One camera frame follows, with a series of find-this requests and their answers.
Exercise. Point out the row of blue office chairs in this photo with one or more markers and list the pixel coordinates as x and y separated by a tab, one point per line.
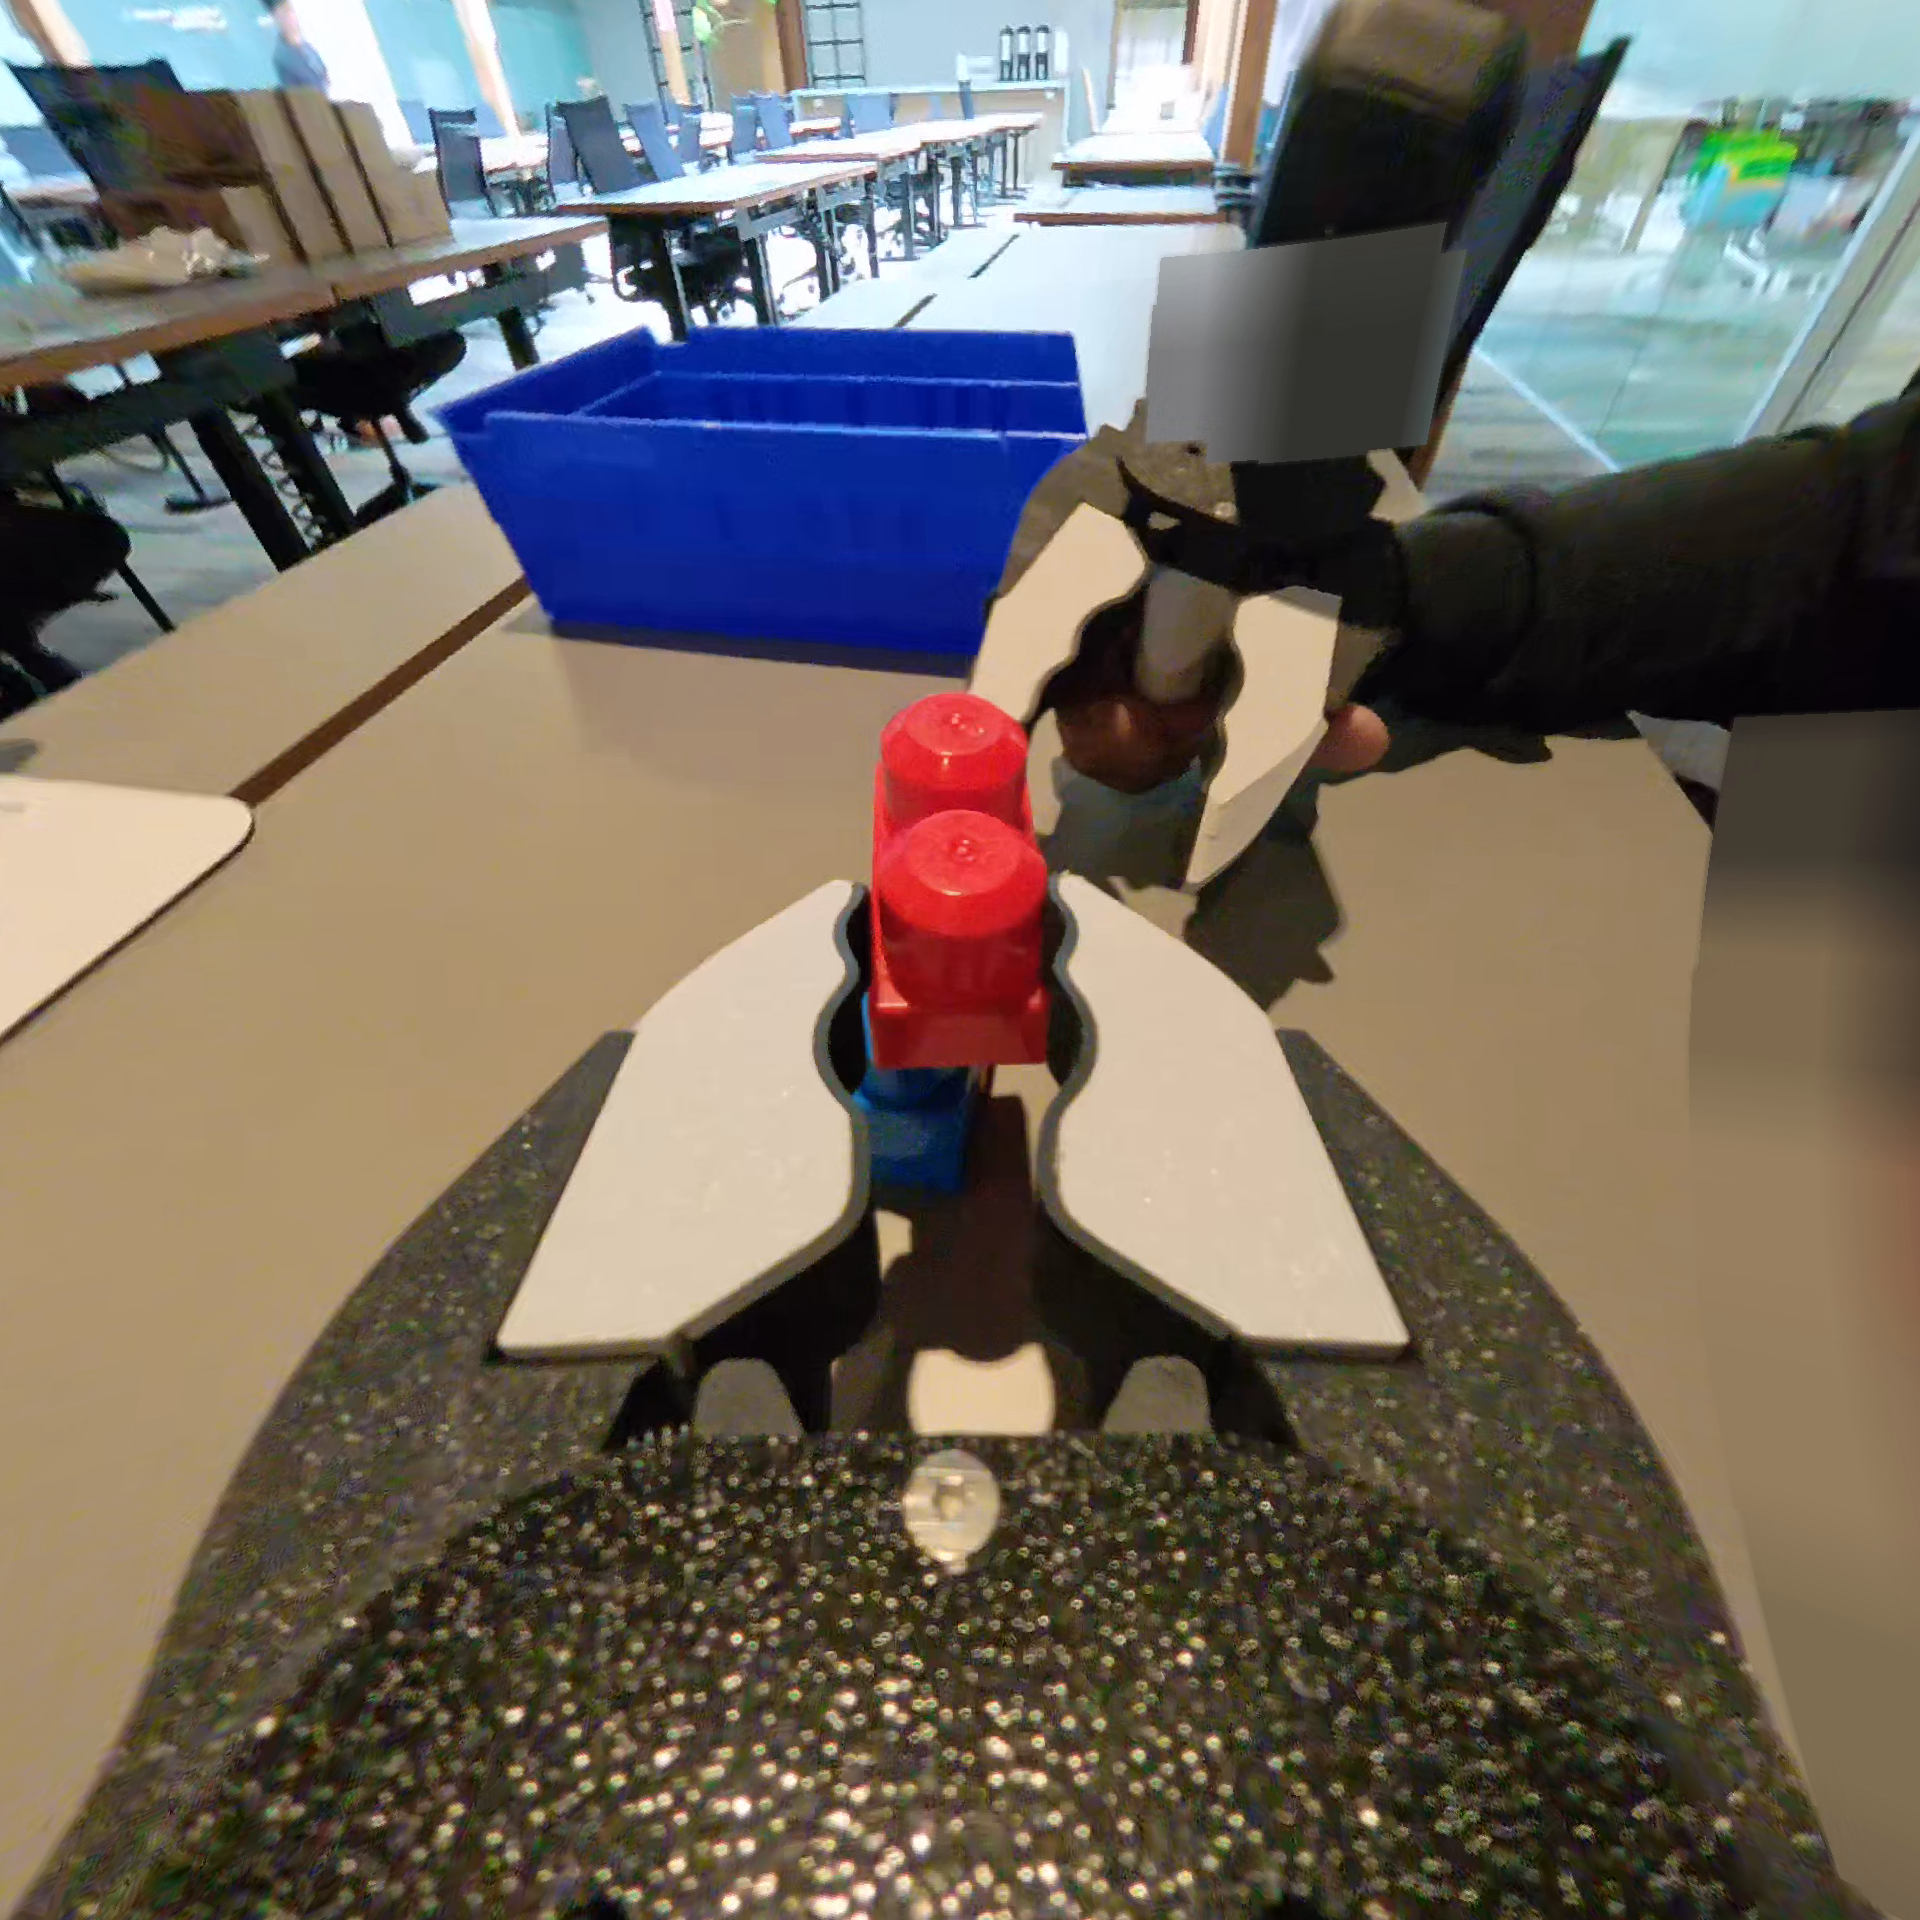
603	136

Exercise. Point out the person's right hand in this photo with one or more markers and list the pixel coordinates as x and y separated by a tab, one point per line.
1124	742

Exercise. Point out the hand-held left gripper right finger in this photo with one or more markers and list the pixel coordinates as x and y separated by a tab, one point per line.
1215	1170

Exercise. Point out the person's right forearm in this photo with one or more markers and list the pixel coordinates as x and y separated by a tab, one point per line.
1652	584

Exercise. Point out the brown cardboard box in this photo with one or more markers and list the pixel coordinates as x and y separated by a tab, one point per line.
291	182
360	173
423	173

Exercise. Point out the black office chair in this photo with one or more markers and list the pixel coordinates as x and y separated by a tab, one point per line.
58	578
87	118

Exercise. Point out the red two-stud mega block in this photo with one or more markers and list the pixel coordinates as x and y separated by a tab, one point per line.
960	913

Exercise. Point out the crumpled white paper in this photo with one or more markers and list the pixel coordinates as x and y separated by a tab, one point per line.
159	265

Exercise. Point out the dark partition panel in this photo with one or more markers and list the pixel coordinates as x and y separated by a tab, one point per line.
1548	225

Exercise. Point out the long wooden-edged desk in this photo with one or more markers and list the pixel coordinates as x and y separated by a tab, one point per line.
302	303

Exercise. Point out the green and blue sign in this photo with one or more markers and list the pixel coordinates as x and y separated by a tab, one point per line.
1740	182

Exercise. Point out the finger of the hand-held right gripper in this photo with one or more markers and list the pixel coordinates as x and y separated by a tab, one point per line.
1049	612
1275	720

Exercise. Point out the blue mega block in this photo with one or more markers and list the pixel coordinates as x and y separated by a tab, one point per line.
915	1139

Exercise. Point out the large blue storage bin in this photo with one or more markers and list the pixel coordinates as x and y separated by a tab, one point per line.
839	405
752	537

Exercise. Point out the row of office desks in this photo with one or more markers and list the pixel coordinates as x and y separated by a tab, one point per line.
839	164

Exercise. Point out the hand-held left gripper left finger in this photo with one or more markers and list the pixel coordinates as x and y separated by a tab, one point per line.
690	1155

